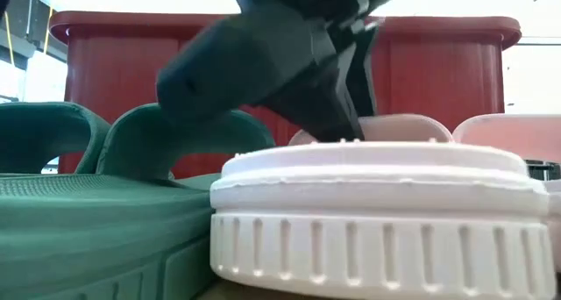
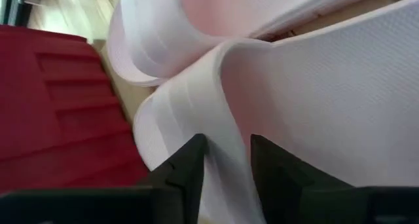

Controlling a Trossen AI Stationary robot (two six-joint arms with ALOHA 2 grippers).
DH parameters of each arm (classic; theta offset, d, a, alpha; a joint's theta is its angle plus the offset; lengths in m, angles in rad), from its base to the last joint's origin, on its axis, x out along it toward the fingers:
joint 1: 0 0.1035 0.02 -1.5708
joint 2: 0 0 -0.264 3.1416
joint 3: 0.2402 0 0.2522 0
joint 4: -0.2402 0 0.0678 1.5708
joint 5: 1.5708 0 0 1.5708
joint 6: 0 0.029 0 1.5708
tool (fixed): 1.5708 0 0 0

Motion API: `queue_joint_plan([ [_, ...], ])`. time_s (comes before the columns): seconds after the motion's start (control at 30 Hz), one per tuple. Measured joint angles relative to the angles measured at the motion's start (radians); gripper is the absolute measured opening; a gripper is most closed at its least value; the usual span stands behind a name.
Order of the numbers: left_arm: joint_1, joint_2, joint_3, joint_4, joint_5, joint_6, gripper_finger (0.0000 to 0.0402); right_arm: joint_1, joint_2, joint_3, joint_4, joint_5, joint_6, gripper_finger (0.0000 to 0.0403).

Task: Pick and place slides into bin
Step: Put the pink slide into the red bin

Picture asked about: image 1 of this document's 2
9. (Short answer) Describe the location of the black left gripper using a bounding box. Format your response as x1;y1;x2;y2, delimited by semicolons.
155;0;394;144

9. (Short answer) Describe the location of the pink rubber slide sandal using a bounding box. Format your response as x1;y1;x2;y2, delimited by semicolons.
452;112;561;275
209;112;558;300

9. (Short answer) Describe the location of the green rubber slide sandal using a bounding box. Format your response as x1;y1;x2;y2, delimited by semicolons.
0;101;111;176
0;102;276;300

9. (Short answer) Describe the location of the red plastic bin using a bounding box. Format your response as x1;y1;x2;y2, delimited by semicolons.
48;10;522;181

